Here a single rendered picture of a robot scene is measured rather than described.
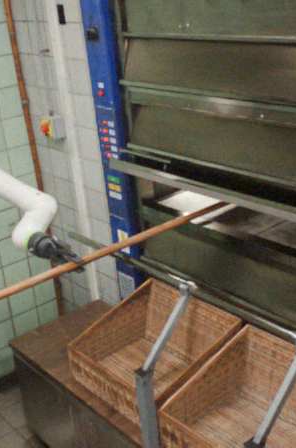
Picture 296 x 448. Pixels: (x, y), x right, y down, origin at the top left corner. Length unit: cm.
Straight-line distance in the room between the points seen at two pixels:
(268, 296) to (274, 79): 79
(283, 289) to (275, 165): 47
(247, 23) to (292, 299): 95
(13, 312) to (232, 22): 215
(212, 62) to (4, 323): 202
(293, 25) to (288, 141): 36
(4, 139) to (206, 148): 137
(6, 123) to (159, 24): 122
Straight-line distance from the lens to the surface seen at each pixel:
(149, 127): 274
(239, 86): 229
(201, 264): 273
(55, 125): 326
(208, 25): 240
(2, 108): 352
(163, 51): 261
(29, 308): 387
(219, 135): 245
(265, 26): 222
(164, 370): 286
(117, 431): 265
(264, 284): 252
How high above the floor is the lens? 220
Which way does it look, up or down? 21 degrees down
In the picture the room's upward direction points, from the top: 6 degrees counter-clockwise
